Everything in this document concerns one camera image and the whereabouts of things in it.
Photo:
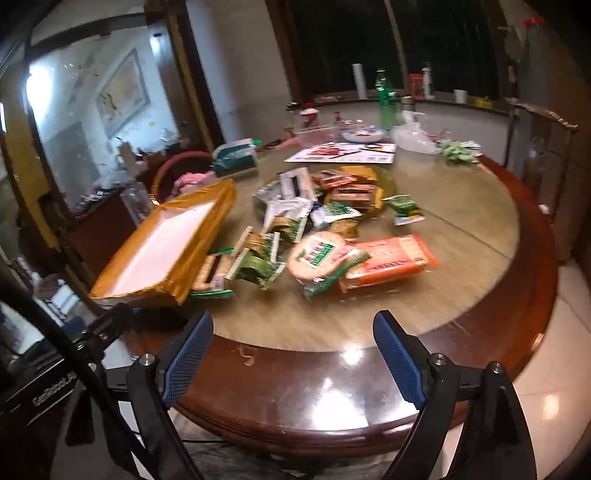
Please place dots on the red round-back chair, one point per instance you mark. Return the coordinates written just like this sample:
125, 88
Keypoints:
182, 155

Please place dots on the steel thermos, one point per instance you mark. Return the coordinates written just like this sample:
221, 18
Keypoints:
406, 105

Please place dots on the teal tissue box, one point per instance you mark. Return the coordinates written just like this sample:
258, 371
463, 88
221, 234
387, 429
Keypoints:
233, 157

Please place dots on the red box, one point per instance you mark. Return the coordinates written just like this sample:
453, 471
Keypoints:
415, 85

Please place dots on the tan snack packet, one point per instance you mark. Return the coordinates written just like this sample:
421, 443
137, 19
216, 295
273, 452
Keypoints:
344, 228

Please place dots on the green cloth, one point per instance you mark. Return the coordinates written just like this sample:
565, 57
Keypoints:
457, 152

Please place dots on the green plastic bottle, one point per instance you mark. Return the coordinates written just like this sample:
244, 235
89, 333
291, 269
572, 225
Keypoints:
385, 101

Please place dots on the white paper roll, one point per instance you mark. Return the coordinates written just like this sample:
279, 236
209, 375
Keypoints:
360, 81

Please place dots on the beige biscuit packet black label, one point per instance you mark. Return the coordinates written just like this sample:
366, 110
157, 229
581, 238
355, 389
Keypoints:
295, 182

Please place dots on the drinking glass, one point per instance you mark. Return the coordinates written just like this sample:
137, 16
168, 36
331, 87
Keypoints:
538, 147

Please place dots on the printed paper flyer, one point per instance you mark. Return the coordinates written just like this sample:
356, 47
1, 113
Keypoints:
341, 157

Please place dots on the green pea packet yellow mark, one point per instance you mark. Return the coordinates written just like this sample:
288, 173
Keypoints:
404, 207

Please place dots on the white cup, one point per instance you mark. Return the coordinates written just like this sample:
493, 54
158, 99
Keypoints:
460, 96

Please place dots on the grey hanging cover red top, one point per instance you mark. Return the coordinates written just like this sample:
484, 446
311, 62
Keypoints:
531, 60

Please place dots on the silver white foil packet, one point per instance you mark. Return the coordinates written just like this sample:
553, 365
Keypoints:
268, 194

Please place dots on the pink cloth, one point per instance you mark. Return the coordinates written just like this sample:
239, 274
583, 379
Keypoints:
191, 180

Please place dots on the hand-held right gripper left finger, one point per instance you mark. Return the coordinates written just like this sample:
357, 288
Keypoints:
189, 355

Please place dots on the white green snack packet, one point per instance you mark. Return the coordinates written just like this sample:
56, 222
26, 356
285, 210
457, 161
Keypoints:
334, 214

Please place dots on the yellow cardboard box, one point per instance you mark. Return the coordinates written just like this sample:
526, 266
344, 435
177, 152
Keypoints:
161, 240

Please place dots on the brown biscuit packet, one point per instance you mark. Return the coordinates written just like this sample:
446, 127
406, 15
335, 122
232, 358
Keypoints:
353, 196

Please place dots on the wooden chair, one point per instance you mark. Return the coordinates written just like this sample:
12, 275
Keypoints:
545, 115

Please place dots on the red label jar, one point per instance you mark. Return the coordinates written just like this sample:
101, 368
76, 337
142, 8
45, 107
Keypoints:
308, 117

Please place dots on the clear plastic container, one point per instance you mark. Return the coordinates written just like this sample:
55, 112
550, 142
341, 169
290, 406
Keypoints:
316, 137

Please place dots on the large orange cracker packet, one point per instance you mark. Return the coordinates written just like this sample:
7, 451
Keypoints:
392, 261

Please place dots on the glass jar black lid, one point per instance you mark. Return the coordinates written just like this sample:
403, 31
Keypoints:
292, 115

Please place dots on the round cracker packet green edge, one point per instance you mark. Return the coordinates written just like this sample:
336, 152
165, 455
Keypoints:
318, 256

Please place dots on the small orange biscuit packet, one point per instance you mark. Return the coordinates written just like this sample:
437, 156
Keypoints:
337, 179

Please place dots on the white spray bottle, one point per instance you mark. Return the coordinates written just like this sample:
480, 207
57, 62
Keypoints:
428, 85

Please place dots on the green glass plate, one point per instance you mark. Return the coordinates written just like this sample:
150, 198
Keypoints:
387, 182

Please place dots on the framed picture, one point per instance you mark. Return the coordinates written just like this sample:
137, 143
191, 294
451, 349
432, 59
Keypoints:
122, 90

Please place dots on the green yellow snack packet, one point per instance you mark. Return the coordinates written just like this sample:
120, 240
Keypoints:
268, 247
288, 228
256, 272
244, 242

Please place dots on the black pen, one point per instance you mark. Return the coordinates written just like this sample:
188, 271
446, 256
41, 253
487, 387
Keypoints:
353, 152

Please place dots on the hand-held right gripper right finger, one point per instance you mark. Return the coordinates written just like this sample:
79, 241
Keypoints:
399, 360

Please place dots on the blue white bowl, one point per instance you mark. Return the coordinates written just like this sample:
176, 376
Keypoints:
362, 134

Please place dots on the clear plastic pitcher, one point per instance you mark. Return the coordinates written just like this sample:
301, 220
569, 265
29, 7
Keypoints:
136, 203

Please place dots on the clear plastic bag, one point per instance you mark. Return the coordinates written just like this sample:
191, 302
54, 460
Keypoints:
415, 136

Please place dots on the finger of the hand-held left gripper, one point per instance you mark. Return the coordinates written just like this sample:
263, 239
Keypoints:
113, 318

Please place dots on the square cracker packet green ends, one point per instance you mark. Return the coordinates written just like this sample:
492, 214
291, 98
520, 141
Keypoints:
212, 274

